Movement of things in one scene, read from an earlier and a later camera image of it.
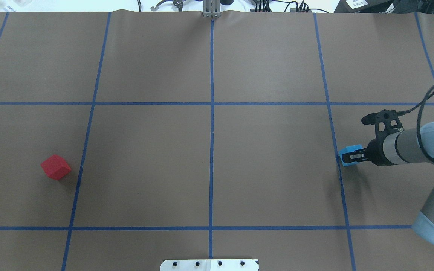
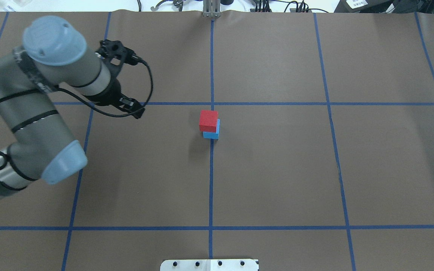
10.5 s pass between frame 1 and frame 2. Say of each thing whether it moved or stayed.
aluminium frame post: stayed
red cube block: moved
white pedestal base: stayed
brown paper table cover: stayed
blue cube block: moved
